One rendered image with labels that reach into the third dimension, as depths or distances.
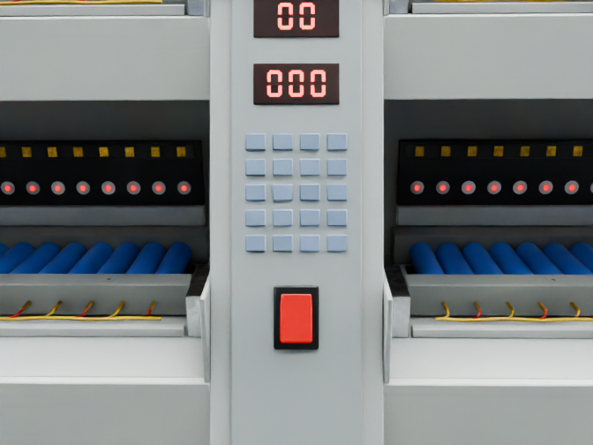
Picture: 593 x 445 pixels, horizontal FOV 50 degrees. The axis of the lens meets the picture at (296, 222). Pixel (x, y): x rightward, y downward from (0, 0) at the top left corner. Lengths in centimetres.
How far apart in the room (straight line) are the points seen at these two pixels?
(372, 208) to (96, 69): 17
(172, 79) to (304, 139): 8
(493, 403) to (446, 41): 20
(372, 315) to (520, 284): 12
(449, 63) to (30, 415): 30
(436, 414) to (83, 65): 27
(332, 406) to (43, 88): 24
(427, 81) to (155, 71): 15
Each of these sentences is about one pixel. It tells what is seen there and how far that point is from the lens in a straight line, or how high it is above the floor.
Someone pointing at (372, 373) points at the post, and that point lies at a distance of 35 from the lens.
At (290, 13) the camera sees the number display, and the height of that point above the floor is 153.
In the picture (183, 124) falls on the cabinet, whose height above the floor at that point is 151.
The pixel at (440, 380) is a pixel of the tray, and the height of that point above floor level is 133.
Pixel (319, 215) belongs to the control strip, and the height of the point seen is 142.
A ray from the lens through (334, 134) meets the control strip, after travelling 34.
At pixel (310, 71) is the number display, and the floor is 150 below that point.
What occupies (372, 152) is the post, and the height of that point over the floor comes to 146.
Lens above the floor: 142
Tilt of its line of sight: level
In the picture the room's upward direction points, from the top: straight up
